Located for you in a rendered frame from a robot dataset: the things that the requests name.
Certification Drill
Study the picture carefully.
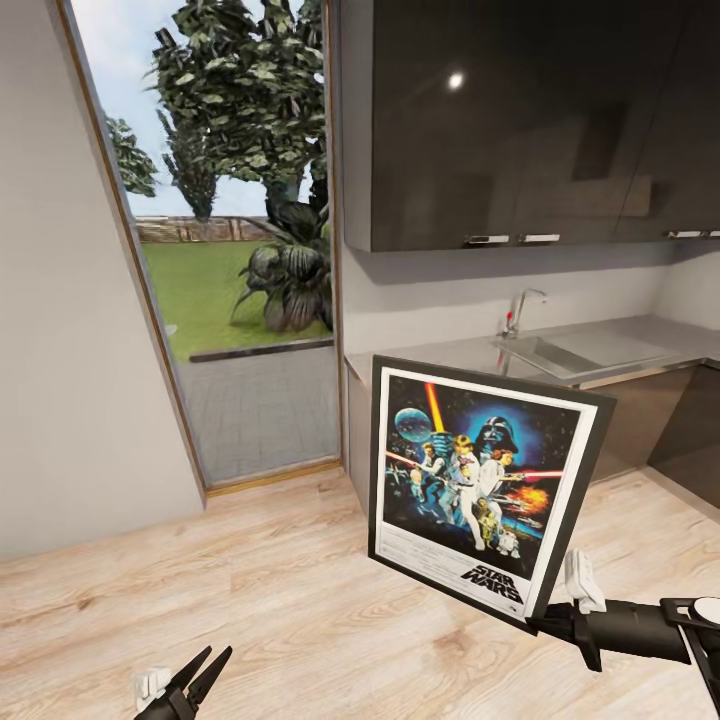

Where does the poster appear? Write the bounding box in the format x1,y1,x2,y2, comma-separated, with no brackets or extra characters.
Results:
368,355,618,637

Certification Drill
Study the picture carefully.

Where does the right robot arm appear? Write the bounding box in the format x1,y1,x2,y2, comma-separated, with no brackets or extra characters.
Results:
525,548,720,719

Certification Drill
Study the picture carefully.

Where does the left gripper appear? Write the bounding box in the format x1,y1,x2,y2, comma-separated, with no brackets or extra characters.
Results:
133,645,233,720

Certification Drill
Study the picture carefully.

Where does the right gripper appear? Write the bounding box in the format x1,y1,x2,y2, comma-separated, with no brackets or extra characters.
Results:
525,599,652,673

